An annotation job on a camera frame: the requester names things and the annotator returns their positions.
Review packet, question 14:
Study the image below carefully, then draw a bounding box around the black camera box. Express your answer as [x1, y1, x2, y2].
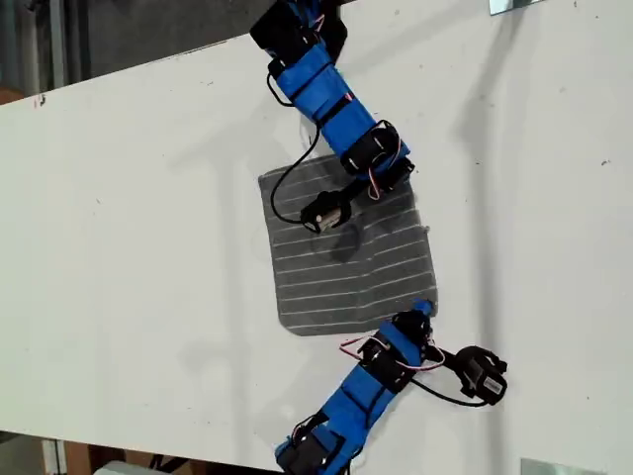
[452, 345, 509, 407]
[300, 190, 353, 234]

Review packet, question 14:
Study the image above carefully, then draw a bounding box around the white table leg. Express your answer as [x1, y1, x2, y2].
[42, 437, 68, 475]

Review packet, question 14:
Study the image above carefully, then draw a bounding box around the grey vertical post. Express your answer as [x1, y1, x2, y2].
[48, 0, 66, 90]

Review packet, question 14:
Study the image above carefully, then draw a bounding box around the black camera stalk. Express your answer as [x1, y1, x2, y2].
[429, 345, 459, 370]
[343, 180, 372, 202]

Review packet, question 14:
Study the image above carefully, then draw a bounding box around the grey striped square towel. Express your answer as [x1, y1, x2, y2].
[257, 152, 440, 337]

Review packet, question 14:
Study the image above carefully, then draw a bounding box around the white object under table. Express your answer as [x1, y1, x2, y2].
[93, 459, 152, 475]

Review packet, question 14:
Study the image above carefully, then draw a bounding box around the brown cardboard box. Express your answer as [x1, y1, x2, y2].
[63, 439, 154, 475]

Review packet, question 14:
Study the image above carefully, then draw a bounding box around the black camera cable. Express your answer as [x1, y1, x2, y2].
[265, 72, 320, 225]
[409, 378, 491, 408]

